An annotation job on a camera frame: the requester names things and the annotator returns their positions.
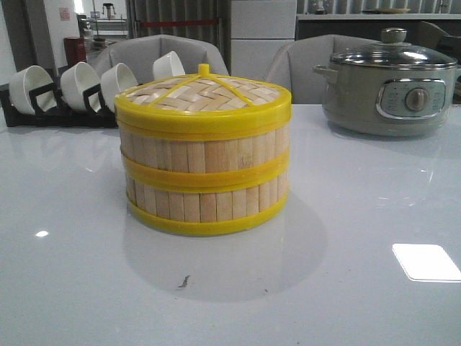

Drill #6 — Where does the bamboo steamer tray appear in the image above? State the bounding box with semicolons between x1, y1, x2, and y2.
126;171;289;236
120;125;290;192

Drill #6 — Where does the woven bamboo steamer lid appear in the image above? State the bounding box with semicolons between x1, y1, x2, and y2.
115;63;292;141

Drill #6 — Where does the white bowl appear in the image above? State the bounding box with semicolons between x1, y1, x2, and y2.
101;63;138;112
152;50;185;80
61;61;100;112
9;66;53;115

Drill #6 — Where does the right grey chair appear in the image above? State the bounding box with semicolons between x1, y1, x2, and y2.
264;35;375;104

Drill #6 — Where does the grey chair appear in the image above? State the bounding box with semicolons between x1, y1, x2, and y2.
91;34;231;82
264;35;375;104

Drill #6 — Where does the white cabinet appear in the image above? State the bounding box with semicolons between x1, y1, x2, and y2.
230;1;297;80

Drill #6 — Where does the left grey chair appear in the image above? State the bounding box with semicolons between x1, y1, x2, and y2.
91;34;231;82

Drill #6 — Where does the grey electric cooking pot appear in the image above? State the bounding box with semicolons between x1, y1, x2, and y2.
313;63;460;136

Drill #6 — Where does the black bowl rack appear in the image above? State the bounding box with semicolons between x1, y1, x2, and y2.
1;82;117;128

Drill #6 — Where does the red bin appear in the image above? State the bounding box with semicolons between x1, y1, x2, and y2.
63;37;86;67

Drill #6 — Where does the glass pot lid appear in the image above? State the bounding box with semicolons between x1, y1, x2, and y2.
330;27;457;69

